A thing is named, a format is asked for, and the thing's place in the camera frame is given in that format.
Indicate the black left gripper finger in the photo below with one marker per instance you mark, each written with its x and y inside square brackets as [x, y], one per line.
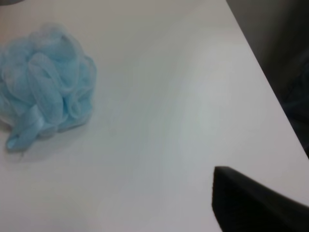
[241, 204]

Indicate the light blue mesh bath sponge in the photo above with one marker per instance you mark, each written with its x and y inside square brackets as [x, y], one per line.
[46, 85]

